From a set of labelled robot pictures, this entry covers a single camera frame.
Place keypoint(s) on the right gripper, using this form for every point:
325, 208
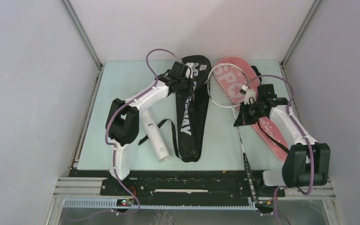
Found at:
243, 108

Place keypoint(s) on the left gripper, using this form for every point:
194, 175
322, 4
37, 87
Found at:
189, 92

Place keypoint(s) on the black racket bag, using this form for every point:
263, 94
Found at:
191, 113

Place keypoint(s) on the white racket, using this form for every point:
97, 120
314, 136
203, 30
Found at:
224, 89

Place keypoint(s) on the pink sport racket bag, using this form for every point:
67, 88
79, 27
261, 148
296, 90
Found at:
268, 131

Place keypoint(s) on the white shuttlecock tube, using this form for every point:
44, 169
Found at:
153, 134

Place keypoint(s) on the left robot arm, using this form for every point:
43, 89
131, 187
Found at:
125, 116

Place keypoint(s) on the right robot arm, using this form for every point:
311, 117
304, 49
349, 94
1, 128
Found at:
307, 161

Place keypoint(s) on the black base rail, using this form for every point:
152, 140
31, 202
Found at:
175, 188

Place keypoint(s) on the right aluminium frame post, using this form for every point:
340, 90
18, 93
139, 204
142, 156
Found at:
302, 29

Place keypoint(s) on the aluminium frame post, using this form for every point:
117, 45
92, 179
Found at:
75, 20
302, 29

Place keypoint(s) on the left aluminium frame post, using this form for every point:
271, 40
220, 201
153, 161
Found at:
75, 20

